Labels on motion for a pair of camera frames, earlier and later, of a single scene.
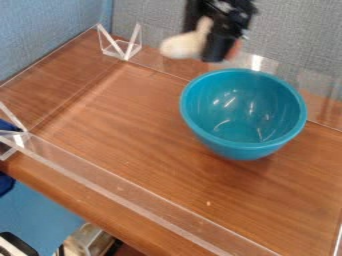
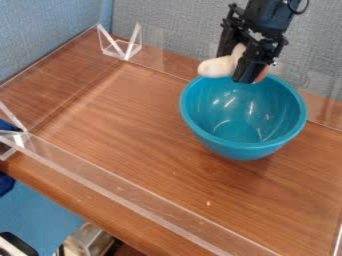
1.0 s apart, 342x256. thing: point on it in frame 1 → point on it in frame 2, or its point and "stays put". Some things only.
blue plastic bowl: [245, 113] stays put
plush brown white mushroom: [187, 45] → [220, 65]
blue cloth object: [6, 181] stays put
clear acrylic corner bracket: [116, 48] stays put
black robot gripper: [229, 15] → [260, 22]
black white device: [12, 246] stays put
